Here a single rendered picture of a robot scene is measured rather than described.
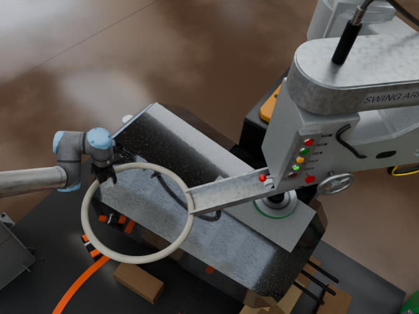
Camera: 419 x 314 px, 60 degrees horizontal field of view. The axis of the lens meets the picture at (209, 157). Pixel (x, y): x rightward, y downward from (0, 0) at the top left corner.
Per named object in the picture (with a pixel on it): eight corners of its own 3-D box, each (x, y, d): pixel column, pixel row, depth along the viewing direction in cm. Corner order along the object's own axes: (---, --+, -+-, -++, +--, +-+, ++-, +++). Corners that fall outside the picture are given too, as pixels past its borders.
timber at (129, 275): (115, 279, 234) (112, 273, 224) (126, 263, 240) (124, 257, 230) (154, 304, 227) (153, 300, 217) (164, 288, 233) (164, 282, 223)
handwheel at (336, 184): (338, 173, 155) (351, 152, 143) (347, 194, 150) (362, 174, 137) (305, 177, 153) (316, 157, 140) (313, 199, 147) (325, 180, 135)
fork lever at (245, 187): (328, 147, 169) (330, 142, 165) (345, 183, 159) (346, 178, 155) (186, 187, 174) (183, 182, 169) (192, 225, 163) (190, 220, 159)
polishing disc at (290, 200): (248, 208, 175) (248, 207, 174) (259, 172, 186) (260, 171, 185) (291, 223, 172) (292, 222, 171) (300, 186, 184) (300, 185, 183)
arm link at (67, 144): (50, 159, 141) (84, 161, 143) (51, 129, 141) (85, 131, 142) (57, 158, 151) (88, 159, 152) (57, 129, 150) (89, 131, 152)
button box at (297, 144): (297, 172, 141) (320, 126, 118) (299, 179, 139) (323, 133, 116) (277, 176, 140) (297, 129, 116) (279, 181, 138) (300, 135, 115)
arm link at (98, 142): (86, 124, 145) (112, 126, 147) (90, 143, 156) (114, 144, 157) (83, 144, 140) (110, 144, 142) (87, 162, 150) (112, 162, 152)
